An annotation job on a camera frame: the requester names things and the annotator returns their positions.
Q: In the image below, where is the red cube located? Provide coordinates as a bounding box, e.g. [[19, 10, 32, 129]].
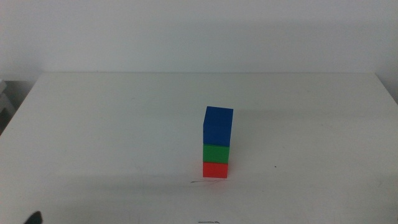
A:
[[202, 161, 229, 179]]

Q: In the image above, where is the green cube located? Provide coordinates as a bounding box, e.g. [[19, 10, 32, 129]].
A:
[[202, 143, 231, 165]]

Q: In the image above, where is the blue cube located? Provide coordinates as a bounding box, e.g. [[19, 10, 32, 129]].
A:
[[202, 105, 234, 148]]

